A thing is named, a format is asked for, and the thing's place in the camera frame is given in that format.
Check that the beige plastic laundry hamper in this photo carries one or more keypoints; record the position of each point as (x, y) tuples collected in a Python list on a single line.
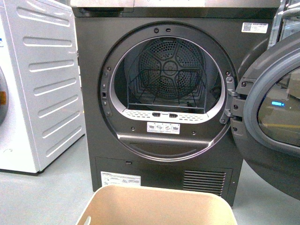
[(135, 205)]

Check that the white pictogram instruction sticker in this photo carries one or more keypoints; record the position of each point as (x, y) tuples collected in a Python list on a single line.
[(164, 128)]

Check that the dark grey tumble dryer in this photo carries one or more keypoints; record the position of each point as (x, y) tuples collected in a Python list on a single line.
[(119, 37)]

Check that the white warning label sticker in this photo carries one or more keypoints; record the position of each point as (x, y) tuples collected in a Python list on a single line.
[(119, 179)]

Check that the white washing machine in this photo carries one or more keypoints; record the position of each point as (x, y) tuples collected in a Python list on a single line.
[(41, 103)]

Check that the open round dryer door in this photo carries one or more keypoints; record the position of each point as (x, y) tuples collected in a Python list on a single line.
[(265, 120)]

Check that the white QR label sticker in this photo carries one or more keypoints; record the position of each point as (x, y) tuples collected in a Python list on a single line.
[(251, 27)]

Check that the wire drying rack in drum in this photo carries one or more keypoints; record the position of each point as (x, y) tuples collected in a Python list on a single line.
[(180, 89)]

